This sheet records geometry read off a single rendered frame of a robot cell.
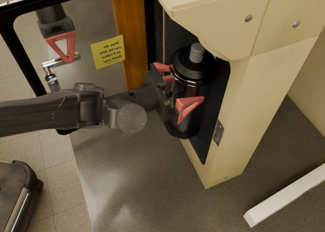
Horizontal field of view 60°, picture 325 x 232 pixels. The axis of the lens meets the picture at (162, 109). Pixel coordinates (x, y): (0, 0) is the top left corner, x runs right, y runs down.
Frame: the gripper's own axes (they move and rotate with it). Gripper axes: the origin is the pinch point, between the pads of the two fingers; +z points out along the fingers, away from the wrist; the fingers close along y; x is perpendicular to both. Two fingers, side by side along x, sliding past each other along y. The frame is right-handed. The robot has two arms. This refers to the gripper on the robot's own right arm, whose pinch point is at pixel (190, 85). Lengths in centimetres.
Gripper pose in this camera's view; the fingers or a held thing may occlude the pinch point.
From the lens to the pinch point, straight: 64.9
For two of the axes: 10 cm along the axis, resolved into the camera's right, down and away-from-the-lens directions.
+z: 9.0, -3.0, 3.1
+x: -0.7, 6.1, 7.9
